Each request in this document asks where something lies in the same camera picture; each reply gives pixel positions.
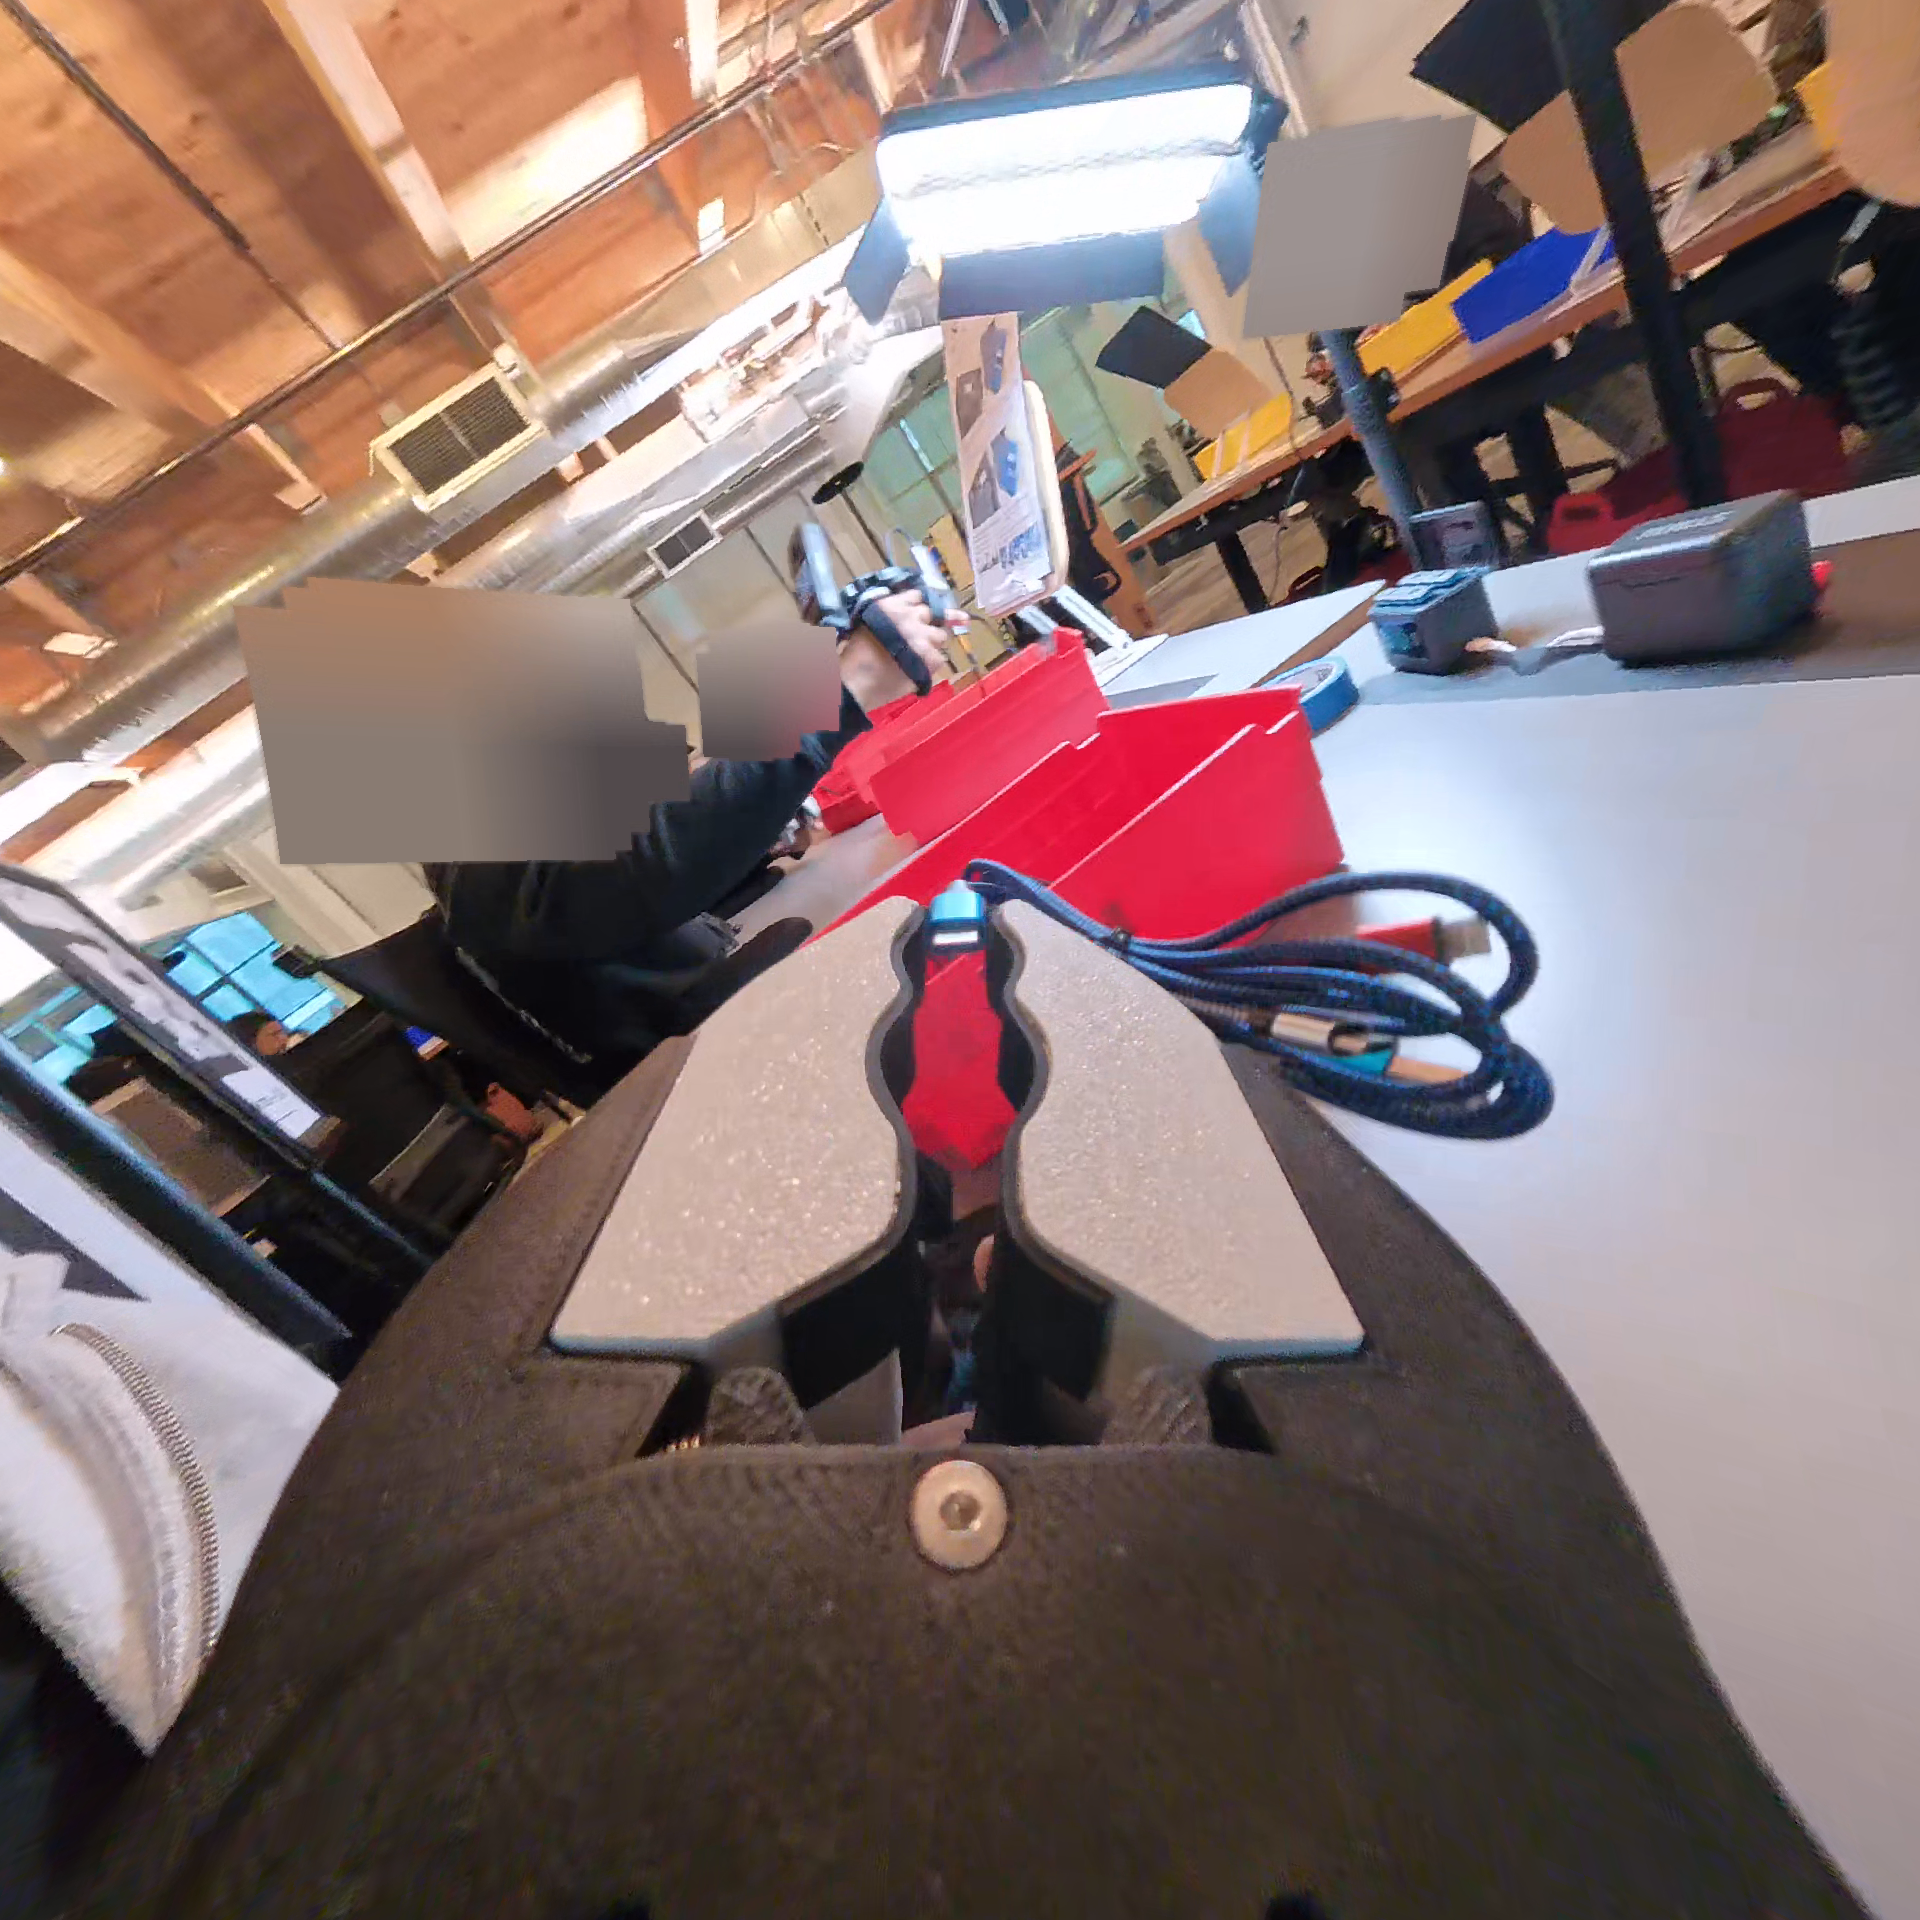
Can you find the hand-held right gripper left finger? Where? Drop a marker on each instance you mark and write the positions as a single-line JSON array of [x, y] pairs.
[[750, 1171]]

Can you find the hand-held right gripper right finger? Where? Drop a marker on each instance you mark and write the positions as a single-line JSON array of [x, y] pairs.
[[1170, 1171]]

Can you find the large red plastic bin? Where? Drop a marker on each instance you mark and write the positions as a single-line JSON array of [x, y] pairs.
[[1200, 811]]

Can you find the blue tape roll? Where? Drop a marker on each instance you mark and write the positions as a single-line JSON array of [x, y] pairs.
[[1329, 699]]

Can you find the small blue black cube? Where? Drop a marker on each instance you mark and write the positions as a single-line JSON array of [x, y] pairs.
[[1433, 623]]

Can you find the black framed printed sign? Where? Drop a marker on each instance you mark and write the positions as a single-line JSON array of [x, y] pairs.
[[135, 974]]

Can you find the small instruction poster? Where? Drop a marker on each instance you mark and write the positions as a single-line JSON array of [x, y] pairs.
[[999, 451]]

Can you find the white air vent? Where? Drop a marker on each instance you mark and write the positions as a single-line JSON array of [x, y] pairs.
[[458, 434]]

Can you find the dark grey cube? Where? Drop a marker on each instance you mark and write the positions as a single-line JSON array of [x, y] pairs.
[[1702, 579]]

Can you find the wooden workbench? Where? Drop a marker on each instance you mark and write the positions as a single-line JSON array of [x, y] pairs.
[[1501, 382]]

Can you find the yellow plastic bin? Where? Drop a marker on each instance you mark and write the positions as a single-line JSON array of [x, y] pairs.
[[1424, 319]]

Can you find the blue plastic bin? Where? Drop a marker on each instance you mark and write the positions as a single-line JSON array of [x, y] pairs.
[[1530, 285]]

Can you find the led light panel on stand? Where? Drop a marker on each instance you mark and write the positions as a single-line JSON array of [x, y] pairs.
[[1050, 151]]

